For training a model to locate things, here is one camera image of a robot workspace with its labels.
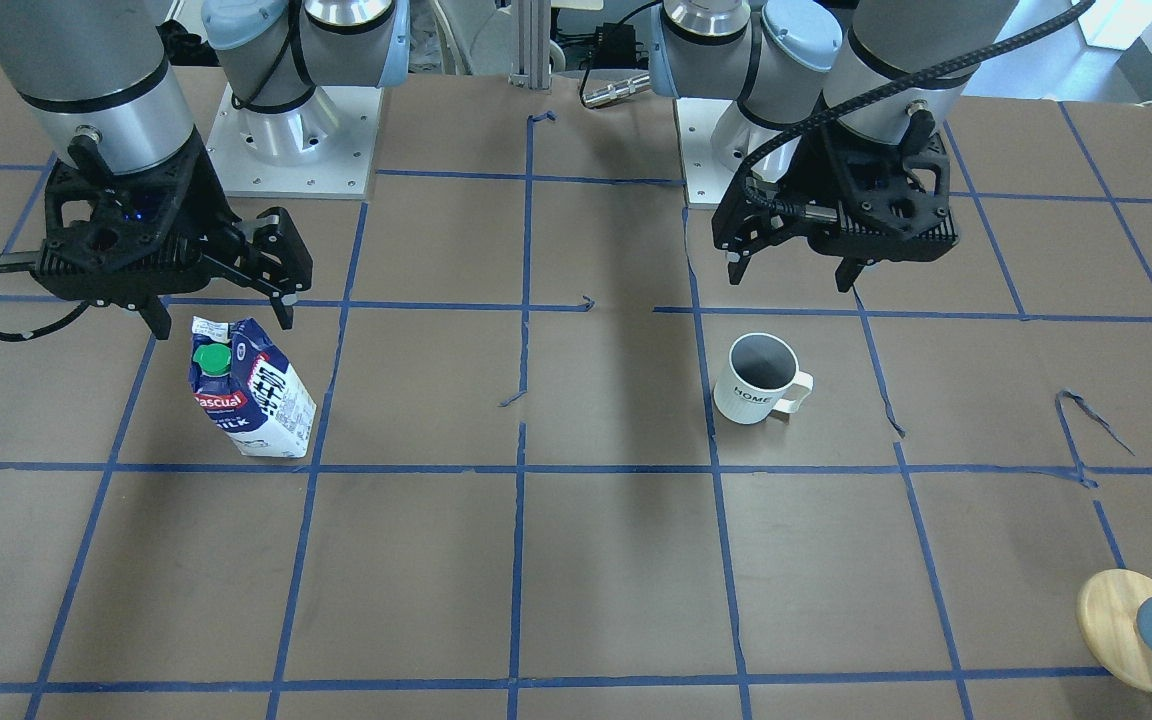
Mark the aluminium profile post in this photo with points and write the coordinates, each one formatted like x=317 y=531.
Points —
x=532 y=66

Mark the silver base plate image-left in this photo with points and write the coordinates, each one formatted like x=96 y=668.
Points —
x=323 y=150

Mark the round wooden board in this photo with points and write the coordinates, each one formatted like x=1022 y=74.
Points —
x=1106 y=609

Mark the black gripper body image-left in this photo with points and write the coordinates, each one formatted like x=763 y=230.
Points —
x=204 y=200

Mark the black braided cable image-right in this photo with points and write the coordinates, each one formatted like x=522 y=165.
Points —
x=923 y=78

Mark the white ribbed mug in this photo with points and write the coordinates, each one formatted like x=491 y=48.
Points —
x=761 y=376

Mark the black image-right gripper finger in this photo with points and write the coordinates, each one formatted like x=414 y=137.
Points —
x=847 y=273
x=749 y=239

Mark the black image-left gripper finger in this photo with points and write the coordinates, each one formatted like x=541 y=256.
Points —
x=156 y=316
x=266 y=254

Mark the blue white milk carton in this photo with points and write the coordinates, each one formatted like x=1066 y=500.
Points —
x=249 y=389

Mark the metal cable connector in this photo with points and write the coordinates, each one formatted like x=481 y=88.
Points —
x=616 y=91

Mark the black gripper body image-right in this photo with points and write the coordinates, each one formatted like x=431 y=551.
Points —
x=794 y=170

